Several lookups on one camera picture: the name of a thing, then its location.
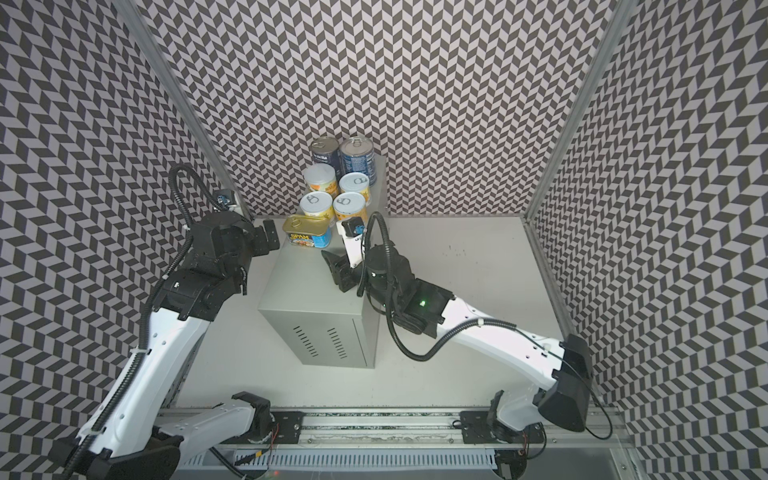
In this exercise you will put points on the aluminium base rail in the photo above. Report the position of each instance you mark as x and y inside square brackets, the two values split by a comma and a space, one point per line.
[417, 443]

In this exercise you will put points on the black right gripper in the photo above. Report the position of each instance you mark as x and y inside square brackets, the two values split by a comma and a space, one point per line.
[346, 274]

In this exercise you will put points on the left aluminium corner post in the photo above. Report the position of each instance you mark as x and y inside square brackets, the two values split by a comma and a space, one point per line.
[138, 28]

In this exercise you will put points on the gold rectangular sardine tin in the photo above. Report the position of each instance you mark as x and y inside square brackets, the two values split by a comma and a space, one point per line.
[307, 231]

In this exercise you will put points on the aluminium corner post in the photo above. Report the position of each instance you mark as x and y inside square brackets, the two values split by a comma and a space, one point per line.
[138, 28]
[618, 22]

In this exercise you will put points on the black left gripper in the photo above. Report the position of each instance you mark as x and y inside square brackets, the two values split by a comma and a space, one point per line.
[260, 246]

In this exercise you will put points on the white lid can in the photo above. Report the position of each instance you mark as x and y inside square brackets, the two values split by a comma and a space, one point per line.
[318, 204]
[356, 182]
[350, 204]
[321, 177]

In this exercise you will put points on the right aluminium corner post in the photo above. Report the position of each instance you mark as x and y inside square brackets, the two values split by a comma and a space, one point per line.
[618, 22]

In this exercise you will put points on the tomato can dark label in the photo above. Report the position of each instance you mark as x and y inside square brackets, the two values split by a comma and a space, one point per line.
[326, 150]

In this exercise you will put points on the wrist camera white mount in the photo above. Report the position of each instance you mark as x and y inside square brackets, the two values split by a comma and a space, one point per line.
[230, 200]
[351, 231]

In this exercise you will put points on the grey metal cabinet box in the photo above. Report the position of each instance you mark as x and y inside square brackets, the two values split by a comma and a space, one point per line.
[320, 324]

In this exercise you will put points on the white lid can front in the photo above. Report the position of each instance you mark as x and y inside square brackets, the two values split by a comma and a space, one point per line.
[350, 204]

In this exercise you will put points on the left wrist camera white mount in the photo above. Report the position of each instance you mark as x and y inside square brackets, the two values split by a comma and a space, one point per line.
[230, 200]

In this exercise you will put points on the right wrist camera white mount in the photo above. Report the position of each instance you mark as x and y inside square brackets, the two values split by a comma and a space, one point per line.
[351, 231]

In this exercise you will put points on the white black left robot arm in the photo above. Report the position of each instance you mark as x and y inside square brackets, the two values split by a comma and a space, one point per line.
[122, 439]

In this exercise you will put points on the blue label tin can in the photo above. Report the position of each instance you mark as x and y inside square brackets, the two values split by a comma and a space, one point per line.
[358, 156]

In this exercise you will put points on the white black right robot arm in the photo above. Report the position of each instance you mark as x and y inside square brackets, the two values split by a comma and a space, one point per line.
[422, 318]

